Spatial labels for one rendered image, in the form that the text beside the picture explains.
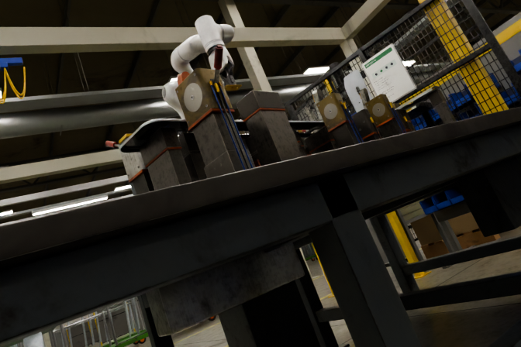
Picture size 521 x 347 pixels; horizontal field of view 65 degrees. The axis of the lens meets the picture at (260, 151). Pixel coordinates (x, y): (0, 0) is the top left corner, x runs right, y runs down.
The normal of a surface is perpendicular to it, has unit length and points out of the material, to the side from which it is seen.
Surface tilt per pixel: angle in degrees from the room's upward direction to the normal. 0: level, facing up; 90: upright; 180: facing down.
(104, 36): 90
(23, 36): 90
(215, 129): 90
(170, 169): 90
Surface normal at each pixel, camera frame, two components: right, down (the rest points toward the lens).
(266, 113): 0.66, -0.44
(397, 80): -0.66, 0.05
